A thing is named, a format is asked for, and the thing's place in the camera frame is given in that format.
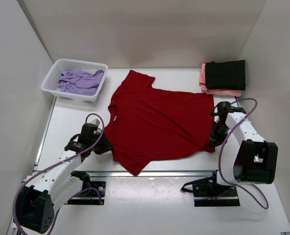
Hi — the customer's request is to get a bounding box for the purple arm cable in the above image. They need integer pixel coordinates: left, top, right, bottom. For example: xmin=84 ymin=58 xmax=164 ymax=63
xmin=12 ymin=113 xmax=106 ymax=235
xmin=193 ymin=97 xmax=269 ymax=210

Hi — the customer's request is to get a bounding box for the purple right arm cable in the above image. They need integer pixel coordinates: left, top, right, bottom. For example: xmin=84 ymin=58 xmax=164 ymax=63
xmin=193 ymin=97 xmax=269 ymax=210

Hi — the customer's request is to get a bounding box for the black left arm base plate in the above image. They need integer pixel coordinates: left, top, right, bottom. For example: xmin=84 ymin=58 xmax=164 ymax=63
xmin=65 ymin=177 xmax=106 ymax=206

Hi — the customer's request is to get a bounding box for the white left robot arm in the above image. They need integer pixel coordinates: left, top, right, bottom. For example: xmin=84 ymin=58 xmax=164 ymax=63
xmin=12 ymin=115 xmax=113 ymax=235

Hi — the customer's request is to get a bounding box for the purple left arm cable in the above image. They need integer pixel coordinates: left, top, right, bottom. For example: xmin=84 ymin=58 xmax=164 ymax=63
xmin=12 ymin=113 xmax=106 ymax=235

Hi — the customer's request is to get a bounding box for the white plastic laundry basket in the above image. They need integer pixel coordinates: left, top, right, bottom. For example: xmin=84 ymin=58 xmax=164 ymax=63
xmin=41 ymin=59 xmax=108 ymax=102

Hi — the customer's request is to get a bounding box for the purple t-shirt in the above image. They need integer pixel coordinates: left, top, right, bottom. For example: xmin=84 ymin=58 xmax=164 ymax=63
xmin=57 ymin=69 xmax=104 ymax=96

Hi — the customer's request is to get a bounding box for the folded black t-shirt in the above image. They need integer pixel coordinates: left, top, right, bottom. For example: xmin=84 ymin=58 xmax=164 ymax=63
xmin=205 ymin=60 xmax=246 ymax=91

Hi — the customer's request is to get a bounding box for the red t-shirt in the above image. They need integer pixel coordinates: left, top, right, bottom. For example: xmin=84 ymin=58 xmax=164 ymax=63
xmin=104 ymin=70 xmax=215 ymax=176

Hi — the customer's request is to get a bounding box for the folded pink t-shirt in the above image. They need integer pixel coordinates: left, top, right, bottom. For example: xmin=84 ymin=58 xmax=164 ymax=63
xmin=199 ymin=63 xmax=242 ymax=97

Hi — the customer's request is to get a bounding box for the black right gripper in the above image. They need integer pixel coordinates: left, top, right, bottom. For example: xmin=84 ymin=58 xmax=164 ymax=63
xmin=208 ymin=121 xmax=230 ymax=148

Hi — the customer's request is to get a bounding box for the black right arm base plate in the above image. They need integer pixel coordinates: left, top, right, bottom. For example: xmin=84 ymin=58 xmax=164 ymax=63
xmin=180 ymin=170 xmax=240 ymax=207

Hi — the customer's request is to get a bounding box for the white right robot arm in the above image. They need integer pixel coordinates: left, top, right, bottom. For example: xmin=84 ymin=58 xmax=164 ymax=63
xmin=208 ymin=101 xmax=278 ymax=196

